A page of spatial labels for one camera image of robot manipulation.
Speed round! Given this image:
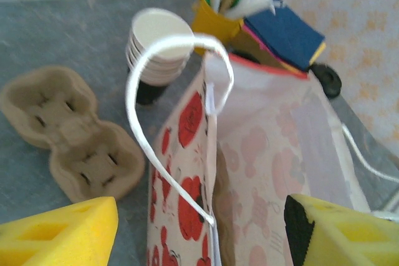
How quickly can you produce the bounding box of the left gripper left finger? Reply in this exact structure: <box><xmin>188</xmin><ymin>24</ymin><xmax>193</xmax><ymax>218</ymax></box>
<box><xmin>0</xmin><ymin>196</ymin><xmax>119</xmax><ymax>266</ymax></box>

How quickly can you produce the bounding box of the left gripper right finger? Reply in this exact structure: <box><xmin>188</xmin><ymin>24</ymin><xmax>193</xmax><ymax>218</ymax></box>
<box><xmin>285</xmin><ymin>193</ymin><xmax>399</xmax><ymax>266</ymax></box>

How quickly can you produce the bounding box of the brown pulp cup carrier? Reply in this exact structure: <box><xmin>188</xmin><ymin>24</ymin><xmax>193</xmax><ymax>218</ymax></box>
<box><xmin>0</xmin><ymin>65</ymin><xmax>147</xmax><ymax>204</ymax></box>

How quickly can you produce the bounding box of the red and white paper bag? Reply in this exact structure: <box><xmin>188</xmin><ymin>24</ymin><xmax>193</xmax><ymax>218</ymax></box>
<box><xmin>125</xmin><ymin>34</ymin><xmax>399</xmax><ymax>266</ymax></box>

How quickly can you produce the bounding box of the stack of black paper cups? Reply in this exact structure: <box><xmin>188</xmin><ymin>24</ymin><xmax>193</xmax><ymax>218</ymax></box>
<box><xmin>125</xmin><ymin>7</ymin><xmax>195</xmax><ymax>107</ymax></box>

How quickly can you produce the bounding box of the black plastic cup lid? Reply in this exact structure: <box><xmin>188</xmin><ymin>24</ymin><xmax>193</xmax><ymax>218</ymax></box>
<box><xmin>310</xmin><ymin>63</ymin><xmax>343</xmax><ymax>98</ymax></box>

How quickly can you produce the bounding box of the yellow paper napkin stack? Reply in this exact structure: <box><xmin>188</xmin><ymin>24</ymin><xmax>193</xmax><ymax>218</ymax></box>
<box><xmin>230</xmin><ymin>29</ymin><xmax>327</xmax><ymax>75</ymax></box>

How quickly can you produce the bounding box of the pink paper napkin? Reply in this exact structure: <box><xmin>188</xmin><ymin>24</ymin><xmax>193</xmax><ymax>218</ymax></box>
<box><xmin>242</xmin><ymin>24</ymin><xmax>283</xmax><ymax>61</ymax></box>

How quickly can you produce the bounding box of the yellow straw holder cup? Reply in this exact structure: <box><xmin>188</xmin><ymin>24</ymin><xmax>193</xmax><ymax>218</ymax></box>
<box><xmin>190</xmin><ymin>0</ymin><xmax>246</xmax><ymax>45</ymax></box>

